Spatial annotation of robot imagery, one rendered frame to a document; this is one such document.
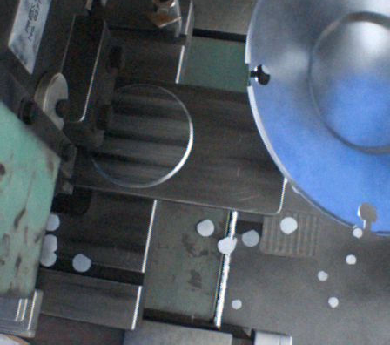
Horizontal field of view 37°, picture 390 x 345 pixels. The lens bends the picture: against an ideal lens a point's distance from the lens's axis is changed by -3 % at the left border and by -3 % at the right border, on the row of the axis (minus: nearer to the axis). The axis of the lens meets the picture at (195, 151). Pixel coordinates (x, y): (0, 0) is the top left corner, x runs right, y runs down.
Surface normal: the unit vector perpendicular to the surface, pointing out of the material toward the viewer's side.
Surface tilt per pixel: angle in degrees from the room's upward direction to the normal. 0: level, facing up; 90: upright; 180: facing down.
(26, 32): 90
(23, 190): 90
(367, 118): 55
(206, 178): 0
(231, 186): 0
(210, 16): 0
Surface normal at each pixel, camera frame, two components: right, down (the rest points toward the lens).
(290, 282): -0.04, -0.25
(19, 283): 0.99, 0.15
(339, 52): -0.73, 0.26
